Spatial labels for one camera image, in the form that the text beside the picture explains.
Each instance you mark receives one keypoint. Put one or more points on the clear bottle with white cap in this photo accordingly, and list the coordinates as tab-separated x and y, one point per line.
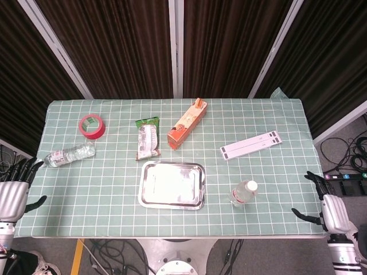
242	194

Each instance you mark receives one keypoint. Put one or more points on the green white snack packet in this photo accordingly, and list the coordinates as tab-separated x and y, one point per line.
147	140

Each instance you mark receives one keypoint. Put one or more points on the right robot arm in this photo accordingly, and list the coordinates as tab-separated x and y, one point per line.
344	255

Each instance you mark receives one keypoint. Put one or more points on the green checked tablecloth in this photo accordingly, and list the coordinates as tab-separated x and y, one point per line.
86	200

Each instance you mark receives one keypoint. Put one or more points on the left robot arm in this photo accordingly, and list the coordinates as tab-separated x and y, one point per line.
5	237

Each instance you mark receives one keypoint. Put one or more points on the crushed clear plastic bottle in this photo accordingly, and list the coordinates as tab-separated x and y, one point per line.
71	154

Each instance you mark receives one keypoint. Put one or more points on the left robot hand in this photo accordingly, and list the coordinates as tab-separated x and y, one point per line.
13	197

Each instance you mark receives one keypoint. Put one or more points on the stainless steel tray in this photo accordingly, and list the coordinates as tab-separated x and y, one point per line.
172	186

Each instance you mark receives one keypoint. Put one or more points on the white table frame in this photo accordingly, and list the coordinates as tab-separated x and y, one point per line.
172	237

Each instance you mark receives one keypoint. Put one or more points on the red tape roll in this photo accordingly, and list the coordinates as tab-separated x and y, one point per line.
97	134

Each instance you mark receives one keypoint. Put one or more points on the white folded laptop stand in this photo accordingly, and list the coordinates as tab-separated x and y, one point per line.
249	144

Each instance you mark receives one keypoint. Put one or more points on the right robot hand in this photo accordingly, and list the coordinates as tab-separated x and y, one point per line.
335	212

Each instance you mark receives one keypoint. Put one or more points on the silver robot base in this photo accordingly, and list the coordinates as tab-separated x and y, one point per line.
177	257

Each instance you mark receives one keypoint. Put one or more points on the orange carton box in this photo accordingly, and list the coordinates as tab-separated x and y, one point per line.
183	129

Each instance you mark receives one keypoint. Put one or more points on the white sneaker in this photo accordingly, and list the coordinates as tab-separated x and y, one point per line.
46	265

